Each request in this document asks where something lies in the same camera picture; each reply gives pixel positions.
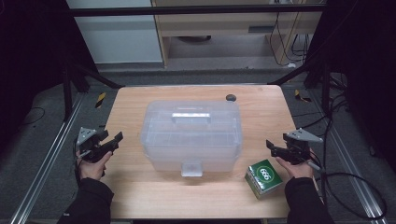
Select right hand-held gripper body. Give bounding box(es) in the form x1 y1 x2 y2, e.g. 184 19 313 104
279 128 324 165

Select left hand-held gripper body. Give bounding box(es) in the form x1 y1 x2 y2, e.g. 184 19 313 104
77 126 113 163

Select green carton box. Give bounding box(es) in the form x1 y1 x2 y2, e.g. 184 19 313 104
244 159 284 201

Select clear plastic storage box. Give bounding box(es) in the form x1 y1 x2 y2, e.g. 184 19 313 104
139 99 244 178

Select person's right hand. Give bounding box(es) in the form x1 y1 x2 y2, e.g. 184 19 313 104
275 150 316 180

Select person's left hand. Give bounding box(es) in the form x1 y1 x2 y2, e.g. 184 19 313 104
77 150 113 181

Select yellow black floor tape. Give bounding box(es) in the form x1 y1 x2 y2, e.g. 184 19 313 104
293 89 312 104
94 91 107 109

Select black metal stand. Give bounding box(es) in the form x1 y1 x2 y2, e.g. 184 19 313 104
60 59 125 122
267 59 332 116

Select white cabinet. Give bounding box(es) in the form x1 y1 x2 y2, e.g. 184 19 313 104
65 0 163 64

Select dark curtain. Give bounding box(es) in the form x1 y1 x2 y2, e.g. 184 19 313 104
0 0 98 150
306 0 396 174

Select light wooden desk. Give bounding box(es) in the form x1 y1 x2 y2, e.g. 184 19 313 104
151 0 323 68

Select right hand-held gripper cable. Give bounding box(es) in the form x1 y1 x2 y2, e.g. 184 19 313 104
306 151 327 175

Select metal floor rail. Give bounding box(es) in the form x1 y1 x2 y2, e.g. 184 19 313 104
8 92 85 224
311 90 389 224

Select thin black floor cable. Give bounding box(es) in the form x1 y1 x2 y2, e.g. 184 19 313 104
18 106 47 128

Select black looped floor cable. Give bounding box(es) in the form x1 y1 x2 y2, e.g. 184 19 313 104
316 171 389 220

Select black hanging desk cables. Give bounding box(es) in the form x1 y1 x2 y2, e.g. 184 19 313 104
269 12 313 68

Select black horizontal frame bar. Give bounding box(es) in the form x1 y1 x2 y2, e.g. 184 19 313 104
66 4 327 18

